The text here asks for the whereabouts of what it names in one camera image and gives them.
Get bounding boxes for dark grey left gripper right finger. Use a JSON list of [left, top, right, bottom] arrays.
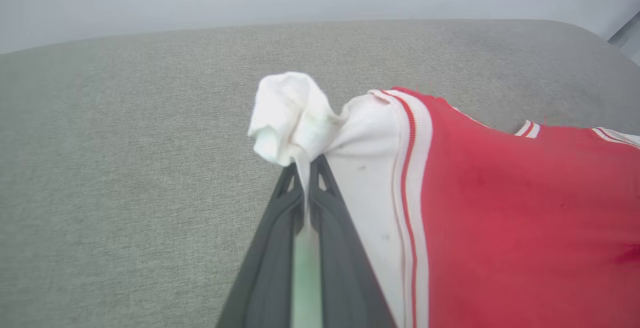
[[308, 157, 398, 328]]

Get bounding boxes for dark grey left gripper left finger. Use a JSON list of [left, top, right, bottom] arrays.
[[216, 164, 305, 328]]

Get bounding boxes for red and white basketball jersey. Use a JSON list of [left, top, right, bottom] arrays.
[[247, 71, 640, 328]]

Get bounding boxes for grey fabric sofa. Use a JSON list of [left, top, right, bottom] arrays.
[[0, 18, 640, 328]]

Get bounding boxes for dark grey wall strip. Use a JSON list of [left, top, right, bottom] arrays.
[[607, 11, 640, 65]]

